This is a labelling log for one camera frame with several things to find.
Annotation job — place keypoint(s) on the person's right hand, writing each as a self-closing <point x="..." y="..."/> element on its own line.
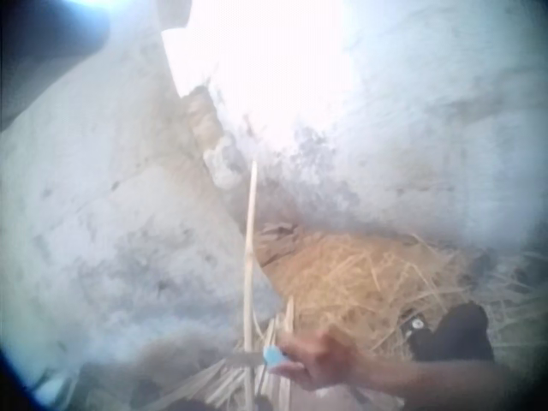
<point x="338" y="361"/>

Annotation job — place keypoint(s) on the person's right fingers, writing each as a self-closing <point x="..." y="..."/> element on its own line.
<point x="304" y="355"/>

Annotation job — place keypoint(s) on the bundle of bamboo strips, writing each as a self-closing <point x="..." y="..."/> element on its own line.
<point x="265" y="377"/>

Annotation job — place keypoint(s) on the heap of dry straw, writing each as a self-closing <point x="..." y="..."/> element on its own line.
<point x="364" y="278"/>

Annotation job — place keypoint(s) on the long bamboo strip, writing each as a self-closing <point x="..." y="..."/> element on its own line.
<point x="250" y="257"/>

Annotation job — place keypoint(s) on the black bag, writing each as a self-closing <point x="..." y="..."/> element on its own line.
<point x="458" y="334"/>

